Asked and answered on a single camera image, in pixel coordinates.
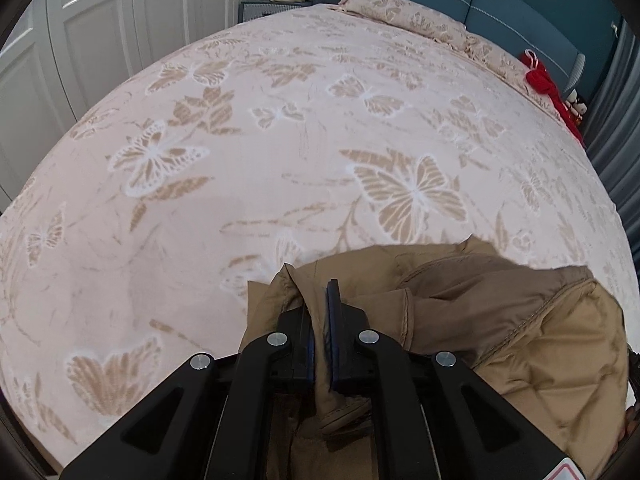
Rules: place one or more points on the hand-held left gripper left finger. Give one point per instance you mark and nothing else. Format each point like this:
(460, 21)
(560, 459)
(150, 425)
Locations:
(250, 385)

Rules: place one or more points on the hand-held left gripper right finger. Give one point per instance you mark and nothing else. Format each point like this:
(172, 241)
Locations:
(350, 355)

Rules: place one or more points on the tan quilted jacket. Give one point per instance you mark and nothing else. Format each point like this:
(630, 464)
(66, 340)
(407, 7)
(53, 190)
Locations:
(525, 330)

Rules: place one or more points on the person's right hand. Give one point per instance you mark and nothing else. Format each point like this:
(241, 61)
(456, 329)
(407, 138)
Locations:
(631, 422)

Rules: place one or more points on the butterfly print bed blanket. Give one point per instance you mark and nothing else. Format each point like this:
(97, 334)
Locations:
(280, 125)

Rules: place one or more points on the butterfly print pillow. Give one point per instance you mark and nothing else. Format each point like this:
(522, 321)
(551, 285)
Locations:
(492, 60)
(400, 15)

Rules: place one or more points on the plush toys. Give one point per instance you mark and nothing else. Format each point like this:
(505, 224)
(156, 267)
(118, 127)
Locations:
(576, 107)

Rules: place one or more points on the red garment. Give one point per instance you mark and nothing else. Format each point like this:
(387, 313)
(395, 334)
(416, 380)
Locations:
(542, 80)

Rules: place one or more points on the grey blue curtain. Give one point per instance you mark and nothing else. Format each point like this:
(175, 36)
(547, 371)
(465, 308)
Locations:
(617, 135)

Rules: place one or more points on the grey nightstand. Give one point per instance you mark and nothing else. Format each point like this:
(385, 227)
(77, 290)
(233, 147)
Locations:
(265, 10)

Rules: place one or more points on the blue upholstered headboard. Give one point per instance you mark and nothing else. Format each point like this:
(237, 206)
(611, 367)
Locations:
(500, 5)

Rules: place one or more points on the white wardrobe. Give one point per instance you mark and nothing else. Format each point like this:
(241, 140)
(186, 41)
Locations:
(100, 20)

